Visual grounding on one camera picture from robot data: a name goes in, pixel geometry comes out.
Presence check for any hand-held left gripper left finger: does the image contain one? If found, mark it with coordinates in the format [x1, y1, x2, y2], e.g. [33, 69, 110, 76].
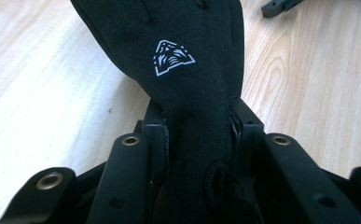
[142, 99, 170, 182]

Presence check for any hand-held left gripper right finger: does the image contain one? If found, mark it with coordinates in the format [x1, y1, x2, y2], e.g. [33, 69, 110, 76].
[229, 96, 265, 163]

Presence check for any black glove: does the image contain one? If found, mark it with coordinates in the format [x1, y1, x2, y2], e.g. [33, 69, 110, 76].
[70, 0, 264, 224]

